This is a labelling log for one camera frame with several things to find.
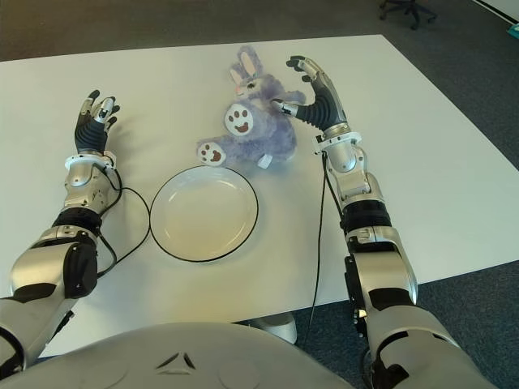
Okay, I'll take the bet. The black office chair base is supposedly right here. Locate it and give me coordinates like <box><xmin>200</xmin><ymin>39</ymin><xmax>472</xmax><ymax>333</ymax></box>
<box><xmin>379</xmin><ymin>0</ymin><xmax>439</xmax><ymax>32</ymax></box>

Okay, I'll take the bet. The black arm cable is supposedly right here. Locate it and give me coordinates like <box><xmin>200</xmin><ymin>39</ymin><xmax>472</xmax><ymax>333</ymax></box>
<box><xmin>96</xmin><ymin>168</ymin><xmax>152</xmax><ymax>279</ymax></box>
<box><xmin>310</xmin><ymin>152</ymin><xmax>344</xmax><ymax>345</ymax></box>

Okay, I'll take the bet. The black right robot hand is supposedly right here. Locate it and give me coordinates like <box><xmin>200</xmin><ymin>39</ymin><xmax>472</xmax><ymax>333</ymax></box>
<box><xmin>270</xmin><ymin>55</ymin><xmax>350</xmax><ymax>138</ymax></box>

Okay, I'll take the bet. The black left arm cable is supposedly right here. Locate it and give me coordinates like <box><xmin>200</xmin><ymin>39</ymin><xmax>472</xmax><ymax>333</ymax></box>
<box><xmin>96</xmin><ymin>168</ymin><xmax>152</xmax><ymax>279</ymax></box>

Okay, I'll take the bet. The silver robot torso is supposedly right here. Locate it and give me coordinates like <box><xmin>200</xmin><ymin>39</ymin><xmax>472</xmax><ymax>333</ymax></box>
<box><xmin>0</xmin><ymin>322</ymin><xmax>358</xmax><ymax>389</ymax></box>

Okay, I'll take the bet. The silver robot leg part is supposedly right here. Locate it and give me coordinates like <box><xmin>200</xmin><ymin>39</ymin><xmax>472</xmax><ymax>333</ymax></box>
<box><xmin>238</xmin><ymin>314</ymin><xmax>299</xmax><ymax>345</ymax></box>

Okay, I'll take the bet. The purple plush bunny doll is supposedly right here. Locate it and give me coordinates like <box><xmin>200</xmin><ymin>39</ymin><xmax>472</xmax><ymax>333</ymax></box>
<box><xmin>196</xmin><ymin>45</ymin><xmax>307</xmax><ymax>169</ymax></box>

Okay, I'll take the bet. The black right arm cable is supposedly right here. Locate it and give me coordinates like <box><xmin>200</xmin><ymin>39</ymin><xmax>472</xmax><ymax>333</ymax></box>
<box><xmin>310</xmin><ymin>152</ymin><xmax>344</xmax><ymax>345</ymax></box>

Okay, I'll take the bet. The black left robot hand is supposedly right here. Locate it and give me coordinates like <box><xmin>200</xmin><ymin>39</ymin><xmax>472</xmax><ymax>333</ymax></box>
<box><xmin>74</xmin><ymin>89</ymin><xmax>121</xmax><ymax>155</ymax></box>

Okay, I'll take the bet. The white plate black rim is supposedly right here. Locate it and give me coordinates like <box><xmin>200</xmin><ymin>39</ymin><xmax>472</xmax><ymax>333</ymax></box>
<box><xmin>148</xmin><ymin>165</ymin><xmax>260</xmax><ymax>263</ymax></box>

